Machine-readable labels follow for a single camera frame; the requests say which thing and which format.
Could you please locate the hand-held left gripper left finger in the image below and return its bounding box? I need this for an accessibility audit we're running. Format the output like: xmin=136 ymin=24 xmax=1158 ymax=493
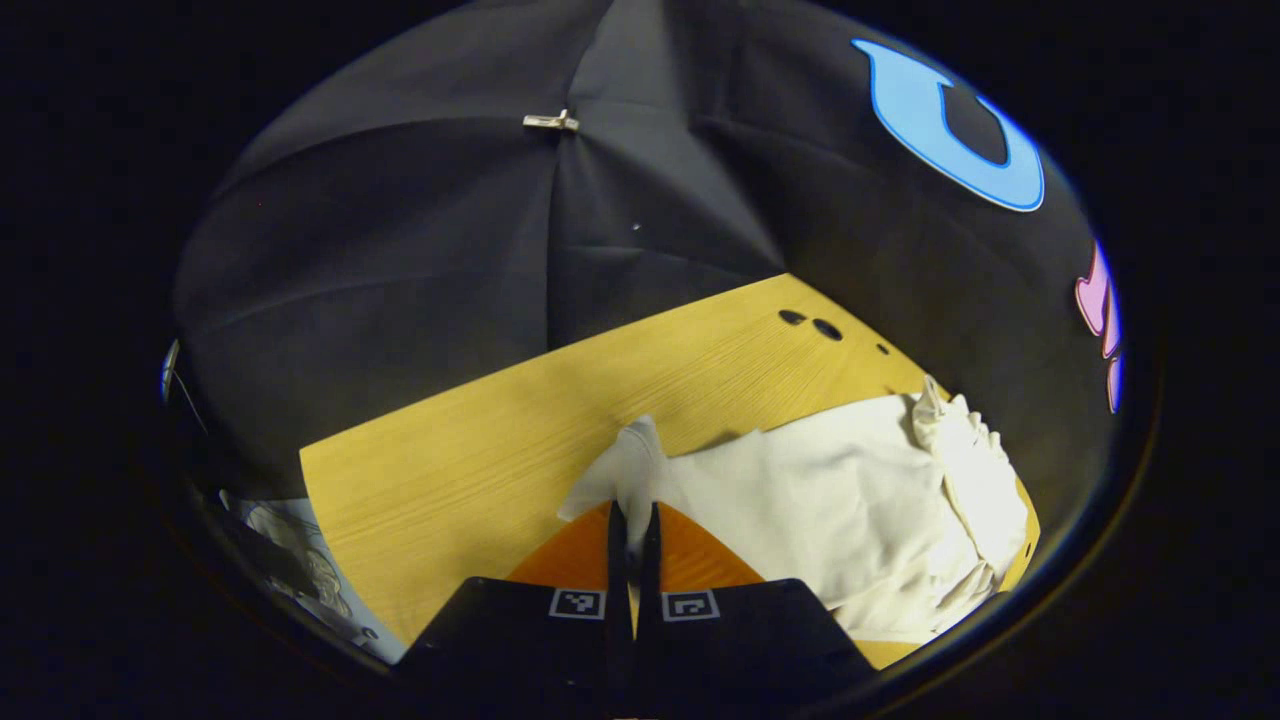
xmin=395 ymin=500 xmax=633 ymax=719

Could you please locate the black backdrop cloth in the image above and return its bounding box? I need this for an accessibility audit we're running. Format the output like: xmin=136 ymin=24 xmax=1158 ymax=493
xmin=170 ymin=0 xmax=1126 ymax=501

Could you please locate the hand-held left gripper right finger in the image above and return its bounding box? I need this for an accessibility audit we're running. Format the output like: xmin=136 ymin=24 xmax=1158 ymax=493
xmin=636 ymin=500 xmax=881 ymax=717

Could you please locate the white sweatshirt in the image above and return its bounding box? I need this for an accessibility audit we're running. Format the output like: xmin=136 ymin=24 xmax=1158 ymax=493
xmin=557 ymin=375 xmax=1031 ymax=644

